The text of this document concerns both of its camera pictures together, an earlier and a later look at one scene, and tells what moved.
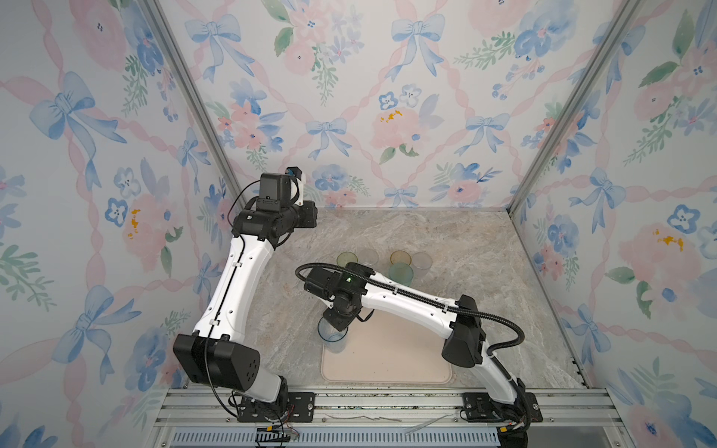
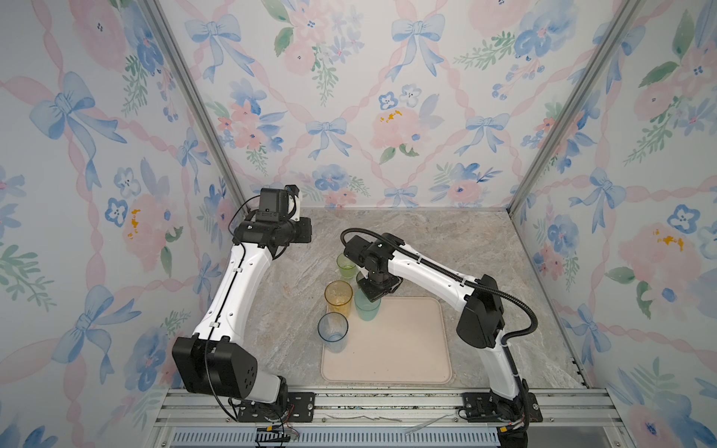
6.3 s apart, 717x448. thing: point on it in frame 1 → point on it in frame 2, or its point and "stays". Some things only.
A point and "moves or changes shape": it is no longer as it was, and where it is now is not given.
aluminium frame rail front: x=388 y=417 stays
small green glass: x=345 y=258 stays
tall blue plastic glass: x=334 y=340 stays
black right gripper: x=334 y=320 → x=371 y=293
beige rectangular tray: x=386 y=348 stays
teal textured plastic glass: x=400 y=273 moves or changes shape
